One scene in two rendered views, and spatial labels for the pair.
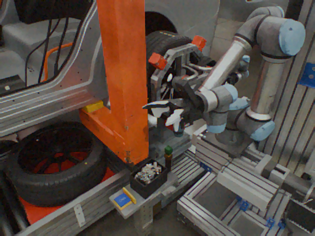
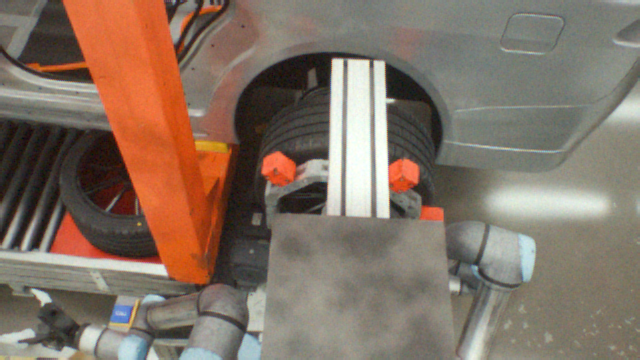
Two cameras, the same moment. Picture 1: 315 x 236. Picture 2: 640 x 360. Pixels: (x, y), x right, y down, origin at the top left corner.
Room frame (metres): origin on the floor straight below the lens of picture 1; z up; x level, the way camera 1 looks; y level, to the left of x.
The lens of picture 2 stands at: (0.75, -0.95, 2.82)
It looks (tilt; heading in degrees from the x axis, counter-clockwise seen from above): 56 degrees down; 45
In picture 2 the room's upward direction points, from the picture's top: 3 degrees clockwise
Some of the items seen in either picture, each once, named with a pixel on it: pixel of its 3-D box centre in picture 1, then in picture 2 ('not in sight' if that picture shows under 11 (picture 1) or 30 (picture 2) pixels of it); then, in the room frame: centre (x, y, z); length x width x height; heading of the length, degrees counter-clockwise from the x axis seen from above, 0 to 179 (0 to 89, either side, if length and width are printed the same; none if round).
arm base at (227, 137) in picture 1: (230, 129); not in sight; (1.04, -0.39, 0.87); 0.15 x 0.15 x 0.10
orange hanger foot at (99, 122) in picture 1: (103, 114); (206, 170); (1.46, 0.40, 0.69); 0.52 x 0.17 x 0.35; 42
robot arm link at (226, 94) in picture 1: (221, 96); (122, 348); (0.79, -0.24, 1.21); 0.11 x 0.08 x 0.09; 121
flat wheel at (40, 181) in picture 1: (60, 160); (142, 182); (1.30, 0.73, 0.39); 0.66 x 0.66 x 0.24
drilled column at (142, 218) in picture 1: (143, 212); (168, 342); (0.98, 0.10, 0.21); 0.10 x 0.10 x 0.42; 42
